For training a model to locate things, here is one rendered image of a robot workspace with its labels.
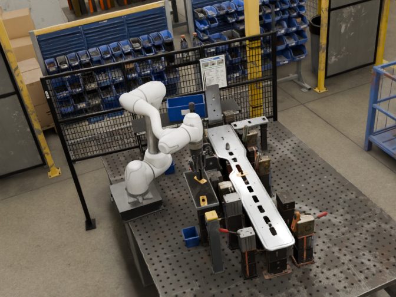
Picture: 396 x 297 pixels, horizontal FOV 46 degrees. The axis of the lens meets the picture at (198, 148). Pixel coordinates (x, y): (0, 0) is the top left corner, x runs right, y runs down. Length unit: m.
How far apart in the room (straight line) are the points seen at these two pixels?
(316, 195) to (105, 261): 1.89
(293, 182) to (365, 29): 3.27
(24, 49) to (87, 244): 3.60
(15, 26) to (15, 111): 2.67
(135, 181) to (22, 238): 1.75
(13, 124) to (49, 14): 4.89
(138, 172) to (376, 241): 1.63
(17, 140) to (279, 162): 2.77
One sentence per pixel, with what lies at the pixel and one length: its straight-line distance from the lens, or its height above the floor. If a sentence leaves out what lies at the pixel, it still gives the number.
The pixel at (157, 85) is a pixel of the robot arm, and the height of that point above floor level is 1.63.
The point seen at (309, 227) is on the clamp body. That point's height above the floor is 1.00.
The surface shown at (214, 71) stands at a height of 1.32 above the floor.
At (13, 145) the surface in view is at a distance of 5.20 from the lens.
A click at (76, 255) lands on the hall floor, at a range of 4.32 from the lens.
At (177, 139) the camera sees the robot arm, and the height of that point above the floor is 1.62.
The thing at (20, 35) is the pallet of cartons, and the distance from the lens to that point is 7.50.
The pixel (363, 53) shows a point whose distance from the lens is 6.56.
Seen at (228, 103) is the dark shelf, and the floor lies 1.03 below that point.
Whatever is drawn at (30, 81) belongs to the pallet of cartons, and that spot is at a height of 0.74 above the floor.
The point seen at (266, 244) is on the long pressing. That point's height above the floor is 1.00.
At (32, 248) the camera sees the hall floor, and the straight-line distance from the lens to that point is 4.57.
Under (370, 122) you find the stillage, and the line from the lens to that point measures 5.00.
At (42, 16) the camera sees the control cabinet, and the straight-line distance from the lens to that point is 9.67.
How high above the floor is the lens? 2.95
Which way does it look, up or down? 34 degrees down
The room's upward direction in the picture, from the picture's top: 8 degrees counter-clockwise
